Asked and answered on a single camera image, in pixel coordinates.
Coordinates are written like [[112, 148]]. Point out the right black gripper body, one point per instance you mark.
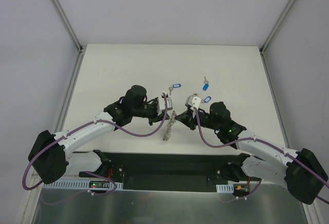
[[192, 120]]

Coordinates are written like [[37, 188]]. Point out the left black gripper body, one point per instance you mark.
[[154, 114]]

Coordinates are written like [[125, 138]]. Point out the metal key ring disc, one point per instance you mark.
[[170, 124]]

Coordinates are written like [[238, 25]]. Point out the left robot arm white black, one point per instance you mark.
[[55, 155]]

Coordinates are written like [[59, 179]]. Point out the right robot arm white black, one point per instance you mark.
[[299, 172]]

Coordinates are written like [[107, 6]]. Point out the key with blue white tag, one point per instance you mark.
[[206, 99]]

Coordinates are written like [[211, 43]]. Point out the key with blue framed tag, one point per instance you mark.
[[174, 86]]

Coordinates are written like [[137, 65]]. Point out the key with solid blue tag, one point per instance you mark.
[[206, 84]]

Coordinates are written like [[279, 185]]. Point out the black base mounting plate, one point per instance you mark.
[[166, 172]]

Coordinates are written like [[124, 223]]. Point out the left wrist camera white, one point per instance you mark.
[[164, 102]]

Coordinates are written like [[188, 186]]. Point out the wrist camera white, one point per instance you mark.
[[193, 102], [164, 102]]

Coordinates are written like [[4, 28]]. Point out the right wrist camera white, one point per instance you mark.
[[193, 102]]

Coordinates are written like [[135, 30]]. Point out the right white cable duct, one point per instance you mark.
[[225, 188]]

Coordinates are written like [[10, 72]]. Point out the white cable duct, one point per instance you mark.
[[72, 184], [225, 188]]

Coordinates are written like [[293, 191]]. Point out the left white cable duct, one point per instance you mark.
[[72, 184]]

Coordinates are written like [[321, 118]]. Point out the left aluminium frame post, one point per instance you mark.
[[67, 25]]

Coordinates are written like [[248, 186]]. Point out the aluminium frame post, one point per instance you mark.
[[277, 25], [67, 25]]

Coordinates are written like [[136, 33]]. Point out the right aluminium frame post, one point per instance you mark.
[[277, 25]]

